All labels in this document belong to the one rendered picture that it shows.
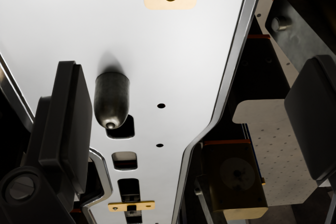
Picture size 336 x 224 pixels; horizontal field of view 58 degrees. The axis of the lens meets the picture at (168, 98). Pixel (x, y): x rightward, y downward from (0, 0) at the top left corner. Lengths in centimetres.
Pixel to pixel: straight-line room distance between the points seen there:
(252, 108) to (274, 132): 68
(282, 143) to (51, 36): 96
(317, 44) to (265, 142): 87
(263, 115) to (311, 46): 16
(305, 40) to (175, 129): 18
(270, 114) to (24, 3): 29
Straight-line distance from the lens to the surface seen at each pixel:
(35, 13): 25
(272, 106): 37
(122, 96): 27
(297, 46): 25
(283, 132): 106
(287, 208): 309
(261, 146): 111
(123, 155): 44
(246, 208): 52
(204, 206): 53
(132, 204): 58
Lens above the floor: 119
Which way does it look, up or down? 38 degrees down
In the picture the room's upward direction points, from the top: 175 degrees clockwise
